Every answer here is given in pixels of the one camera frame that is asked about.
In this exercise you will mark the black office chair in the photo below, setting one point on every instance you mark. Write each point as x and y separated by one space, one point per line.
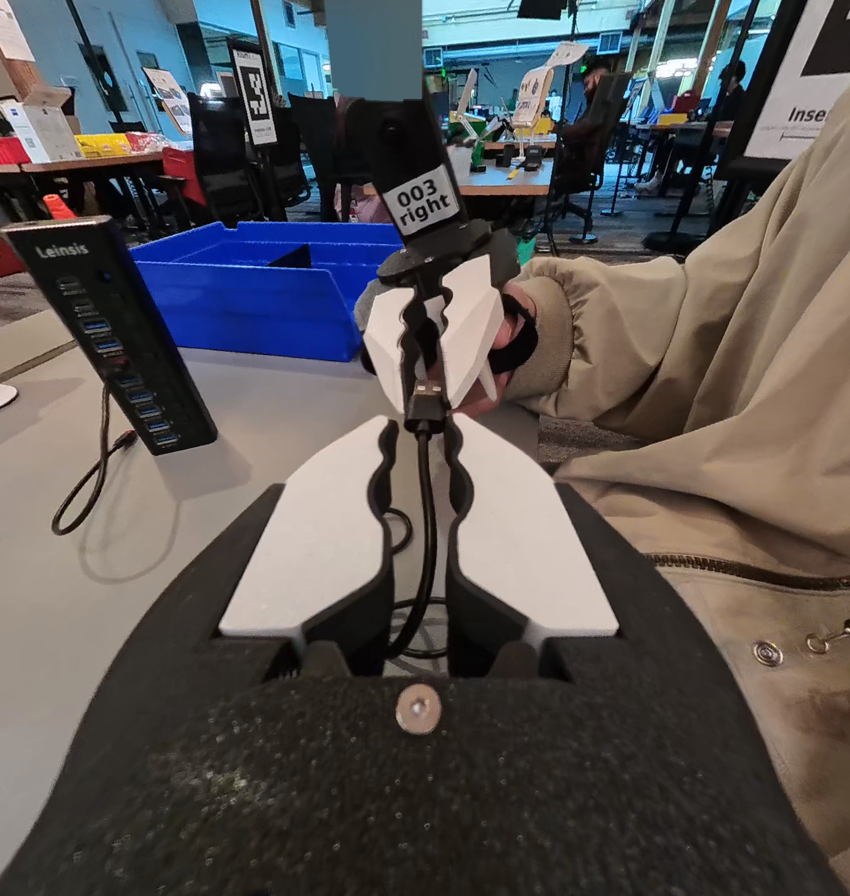
316 154
572 175
222 161

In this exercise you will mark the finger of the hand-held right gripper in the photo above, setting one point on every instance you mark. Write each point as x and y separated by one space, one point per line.
470 329
386 336

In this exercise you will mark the wooden table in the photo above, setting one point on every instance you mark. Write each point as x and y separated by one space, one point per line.
82 162

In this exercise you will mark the yellow box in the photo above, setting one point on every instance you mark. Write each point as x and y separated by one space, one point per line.
103 145

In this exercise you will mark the white cardboard box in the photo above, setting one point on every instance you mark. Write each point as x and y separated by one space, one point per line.
43 129

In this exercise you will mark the orange cone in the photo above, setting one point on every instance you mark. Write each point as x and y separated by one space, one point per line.
57 208

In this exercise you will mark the white sign board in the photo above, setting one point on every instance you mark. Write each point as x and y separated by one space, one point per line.
803 84

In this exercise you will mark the poster board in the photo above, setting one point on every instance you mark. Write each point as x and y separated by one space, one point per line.
169 98

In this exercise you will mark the marker sign board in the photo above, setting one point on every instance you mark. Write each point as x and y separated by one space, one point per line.
255 91

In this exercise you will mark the red tray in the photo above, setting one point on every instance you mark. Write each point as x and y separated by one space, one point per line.
2 149

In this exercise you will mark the white table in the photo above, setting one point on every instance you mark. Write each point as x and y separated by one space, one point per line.
509 178

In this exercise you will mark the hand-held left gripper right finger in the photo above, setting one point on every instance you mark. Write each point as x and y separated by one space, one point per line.
530 553

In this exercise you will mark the black usb hub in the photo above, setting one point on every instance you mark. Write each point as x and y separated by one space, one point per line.
117 329

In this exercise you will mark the paper sign on stand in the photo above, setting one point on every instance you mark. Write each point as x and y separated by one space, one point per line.
533 91

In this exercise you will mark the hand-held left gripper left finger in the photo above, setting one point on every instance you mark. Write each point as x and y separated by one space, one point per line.
313 546

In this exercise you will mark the blue plastic bin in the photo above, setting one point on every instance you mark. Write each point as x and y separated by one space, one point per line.
243 308

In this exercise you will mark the small green hobby robot arm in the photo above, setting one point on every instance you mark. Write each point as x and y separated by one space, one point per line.
477 140

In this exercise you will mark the person's right hand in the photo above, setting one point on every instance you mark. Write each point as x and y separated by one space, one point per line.
484 407

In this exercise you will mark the person's beige jacket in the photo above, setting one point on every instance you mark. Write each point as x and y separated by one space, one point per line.
747 700

